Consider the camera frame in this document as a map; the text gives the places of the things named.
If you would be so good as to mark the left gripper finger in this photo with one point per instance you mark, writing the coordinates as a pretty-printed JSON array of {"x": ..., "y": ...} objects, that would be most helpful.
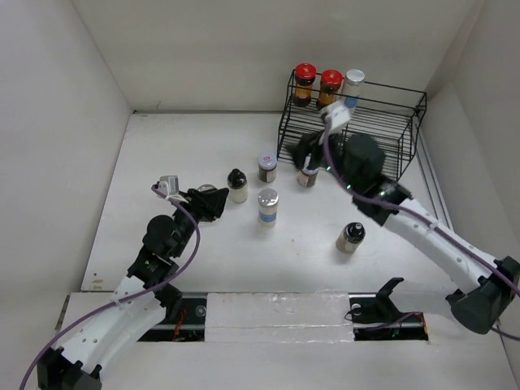
[
  {"x": 219, "y": 197},
  {"x": 204, "y": 192}
]

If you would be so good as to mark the black cap beige spice bottle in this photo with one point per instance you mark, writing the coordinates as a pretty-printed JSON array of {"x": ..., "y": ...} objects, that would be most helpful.
[{"x": 350, "y": 238}]

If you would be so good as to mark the clear glass jar silver rim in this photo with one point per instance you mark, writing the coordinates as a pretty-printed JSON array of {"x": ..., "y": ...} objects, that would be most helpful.
[{"x": 206, "y": 187}]

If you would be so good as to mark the white lid brown sauce jar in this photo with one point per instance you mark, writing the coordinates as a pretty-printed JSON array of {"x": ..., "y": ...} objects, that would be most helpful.
[{"x": 307, "y": 178}]

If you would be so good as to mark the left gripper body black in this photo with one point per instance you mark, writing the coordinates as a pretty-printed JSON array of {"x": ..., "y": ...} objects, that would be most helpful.
[{"x": 201, "y": 211}]

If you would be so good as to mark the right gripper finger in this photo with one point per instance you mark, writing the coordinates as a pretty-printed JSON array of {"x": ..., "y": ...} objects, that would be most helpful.
[
  {"x": 314, "y": 159},
  {"x": 299, "y": 150}
]

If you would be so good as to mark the silver lid bead bottle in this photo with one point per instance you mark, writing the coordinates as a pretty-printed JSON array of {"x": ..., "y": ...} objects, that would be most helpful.
[
  {"x": 268, "y": 200},
  {"x": 353, "y": 81}
]

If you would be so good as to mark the white lid dark sauce jar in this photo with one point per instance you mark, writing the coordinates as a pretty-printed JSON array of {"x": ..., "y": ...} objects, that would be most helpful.
[{"x": 267, "y": 165}]

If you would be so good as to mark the black cap white powder bottle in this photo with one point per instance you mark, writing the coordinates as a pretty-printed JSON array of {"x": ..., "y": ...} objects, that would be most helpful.
[{"x": 238, "y": 186}]

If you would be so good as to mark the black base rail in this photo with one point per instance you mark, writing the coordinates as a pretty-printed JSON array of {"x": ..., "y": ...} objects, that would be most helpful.
[{"x": 277, "y": 318}]

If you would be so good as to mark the red lid sauce jar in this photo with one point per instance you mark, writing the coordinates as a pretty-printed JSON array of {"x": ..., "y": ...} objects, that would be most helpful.
[
  {"x": 330, "y": 83},
  {"x": 304, "y": 77}
]

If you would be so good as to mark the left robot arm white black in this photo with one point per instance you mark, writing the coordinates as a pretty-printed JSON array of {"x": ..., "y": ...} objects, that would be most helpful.
[{"x": 143, "y": 299}]

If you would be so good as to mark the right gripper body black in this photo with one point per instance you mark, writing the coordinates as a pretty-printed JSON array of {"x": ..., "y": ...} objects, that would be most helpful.
[{"x": 352, "y": 177}]

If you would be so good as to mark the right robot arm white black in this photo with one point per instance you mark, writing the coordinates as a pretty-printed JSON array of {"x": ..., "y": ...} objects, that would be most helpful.
[{"x": 485, "y": 285}]

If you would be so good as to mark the black wire rack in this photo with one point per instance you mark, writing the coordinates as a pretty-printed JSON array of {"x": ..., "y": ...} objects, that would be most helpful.
[{"x": 391, "y": 115}]

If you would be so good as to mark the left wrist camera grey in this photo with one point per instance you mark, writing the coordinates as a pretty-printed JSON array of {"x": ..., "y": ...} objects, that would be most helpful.
[{"x": 168, "y": 185}]

